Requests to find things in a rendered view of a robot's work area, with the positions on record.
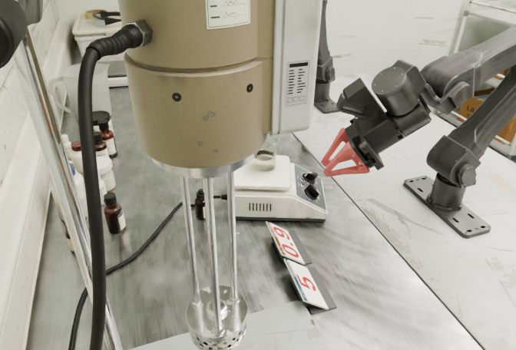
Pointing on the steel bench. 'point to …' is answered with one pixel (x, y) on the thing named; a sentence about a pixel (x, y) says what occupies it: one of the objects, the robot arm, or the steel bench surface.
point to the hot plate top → (278, 183)
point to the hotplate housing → (276, 205)
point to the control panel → (306, 187)
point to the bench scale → (116, 73)
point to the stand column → (59, 167)
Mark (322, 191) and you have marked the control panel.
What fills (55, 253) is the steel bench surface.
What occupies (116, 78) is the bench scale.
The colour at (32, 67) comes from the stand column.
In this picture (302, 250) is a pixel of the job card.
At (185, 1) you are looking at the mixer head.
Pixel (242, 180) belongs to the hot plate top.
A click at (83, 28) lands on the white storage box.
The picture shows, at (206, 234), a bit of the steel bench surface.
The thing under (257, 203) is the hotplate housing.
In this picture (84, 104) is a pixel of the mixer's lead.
